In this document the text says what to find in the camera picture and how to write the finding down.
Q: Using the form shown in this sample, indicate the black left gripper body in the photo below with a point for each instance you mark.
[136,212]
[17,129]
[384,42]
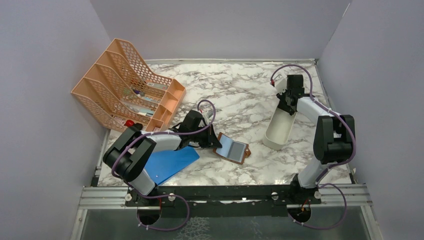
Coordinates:
[201,137]

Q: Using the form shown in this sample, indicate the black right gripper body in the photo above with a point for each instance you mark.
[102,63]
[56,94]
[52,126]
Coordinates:
[283,96]

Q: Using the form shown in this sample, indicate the brown leather card holder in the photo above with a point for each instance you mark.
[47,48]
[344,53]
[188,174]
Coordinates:
[226,144]

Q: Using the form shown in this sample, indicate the black credit card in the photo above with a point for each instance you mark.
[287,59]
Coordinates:
[237,152]

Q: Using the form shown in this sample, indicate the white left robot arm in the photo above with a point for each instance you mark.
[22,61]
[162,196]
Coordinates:
[129,154]

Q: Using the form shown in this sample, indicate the cream oval plastic tray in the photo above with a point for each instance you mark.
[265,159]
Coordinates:
[279,128]

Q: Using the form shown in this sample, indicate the black round item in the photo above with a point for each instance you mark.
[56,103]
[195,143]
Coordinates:
[138,126]

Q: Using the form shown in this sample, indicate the blue plastic board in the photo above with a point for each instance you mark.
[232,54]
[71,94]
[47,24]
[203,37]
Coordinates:
[163,165]

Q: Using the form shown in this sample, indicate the red round item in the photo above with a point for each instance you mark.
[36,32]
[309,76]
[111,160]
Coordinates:
[129,123]

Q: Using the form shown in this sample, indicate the peach plastic file organizer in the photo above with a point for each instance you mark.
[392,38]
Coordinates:
[120,86]

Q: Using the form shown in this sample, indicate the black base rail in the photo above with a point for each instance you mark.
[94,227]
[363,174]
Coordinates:
[222,201]

